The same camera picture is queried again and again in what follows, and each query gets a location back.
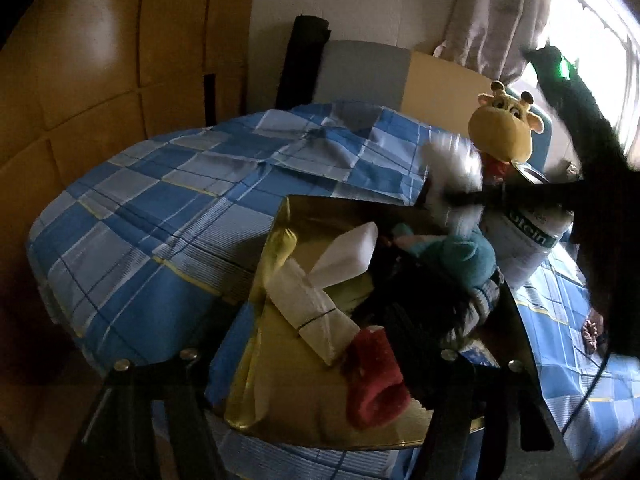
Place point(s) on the blue plaid bed sheet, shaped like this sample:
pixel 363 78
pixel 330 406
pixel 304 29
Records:
pixel 150 210

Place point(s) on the dark cloth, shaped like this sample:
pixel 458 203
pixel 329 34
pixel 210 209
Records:
pixel 400 280

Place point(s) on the grey ribbed cloth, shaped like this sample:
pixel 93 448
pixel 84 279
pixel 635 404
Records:
pixel 480 310

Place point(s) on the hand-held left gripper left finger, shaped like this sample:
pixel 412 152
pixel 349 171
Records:
pixel 200 385

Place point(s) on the black rolled mat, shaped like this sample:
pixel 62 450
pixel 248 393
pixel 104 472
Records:
pixel 302 60

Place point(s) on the beige curtain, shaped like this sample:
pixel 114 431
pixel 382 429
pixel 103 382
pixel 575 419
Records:
pixel 500 10

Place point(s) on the red fleece cloth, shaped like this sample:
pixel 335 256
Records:
pixel 375 380

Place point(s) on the gold box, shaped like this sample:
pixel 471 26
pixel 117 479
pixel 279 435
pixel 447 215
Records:
pixel 295 385

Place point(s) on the window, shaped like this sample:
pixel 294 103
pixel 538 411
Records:
pixel 600 25

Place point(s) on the brown satin scrunchie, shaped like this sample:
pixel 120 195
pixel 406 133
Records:
pixel 592 335

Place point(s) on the white fluffy wad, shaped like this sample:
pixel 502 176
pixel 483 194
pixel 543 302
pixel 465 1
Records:
pixel 450 170

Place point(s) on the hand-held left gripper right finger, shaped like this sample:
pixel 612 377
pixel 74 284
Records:
pixel 452 385

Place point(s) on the padded multicolour headboard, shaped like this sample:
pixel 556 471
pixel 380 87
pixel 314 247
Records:
pixel 365 72

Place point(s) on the white striped sock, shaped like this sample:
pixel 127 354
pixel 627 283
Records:
pixel 310 305

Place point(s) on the blue plush toy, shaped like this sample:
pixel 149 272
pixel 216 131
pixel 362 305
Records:
pixel 465 260

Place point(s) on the yellow giraffe plush toy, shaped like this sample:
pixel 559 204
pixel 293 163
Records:
pixel 500 130

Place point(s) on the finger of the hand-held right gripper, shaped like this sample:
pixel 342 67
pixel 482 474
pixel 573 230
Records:
pixel 530 197

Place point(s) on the white tin can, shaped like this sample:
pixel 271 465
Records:
pixel 525 245

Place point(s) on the wooden wardrobe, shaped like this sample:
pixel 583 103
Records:
pixel 100 60

